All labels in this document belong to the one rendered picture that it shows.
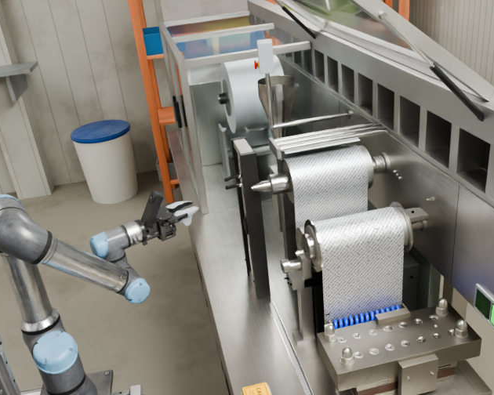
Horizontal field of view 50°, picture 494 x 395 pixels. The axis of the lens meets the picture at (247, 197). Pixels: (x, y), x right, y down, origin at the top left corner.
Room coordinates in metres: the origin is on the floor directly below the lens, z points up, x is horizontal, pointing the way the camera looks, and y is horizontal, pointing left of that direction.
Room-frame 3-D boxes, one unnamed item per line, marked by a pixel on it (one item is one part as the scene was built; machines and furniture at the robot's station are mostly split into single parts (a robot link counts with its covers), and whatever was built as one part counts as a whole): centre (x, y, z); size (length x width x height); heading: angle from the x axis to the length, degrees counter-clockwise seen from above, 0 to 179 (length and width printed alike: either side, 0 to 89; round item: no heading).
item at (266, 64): (1.79, -0.11, 1.66); 0.07 x 0.07 x 0.10; 87
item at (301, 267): (1.27, -0.12, 1.05); 0.06 x 0.05 x 0.31; 99
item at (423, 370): (1.00, -0.39, 0.96); 0.10 x 0.03 x 0.11; 99
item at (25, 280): (1.31, 0.67, 1.19); 0.15 x 0.12 x 0.55; 31
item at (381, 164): (1.54, -0.42, 1.33); 0.07 x 0.07 x 0.07; 9
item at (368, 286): (1.20, -0.30, 1.11); 0.23 x 0.01 x 0.18; 99
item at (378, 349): (1.09, -0.36, 1.00); 0.40 x 0.16 x 0.06; 99
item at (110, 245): (1.45, 0.44, 1.21); 0.11 x 0.08 x 0.09; 121
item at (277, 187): (1.49, -0.11, 1.33); 0.06 x 0.06 x 0.06; 9
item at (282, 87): (1.97, -0.16, 1.50); 0.14 x 0.14 x 0.06
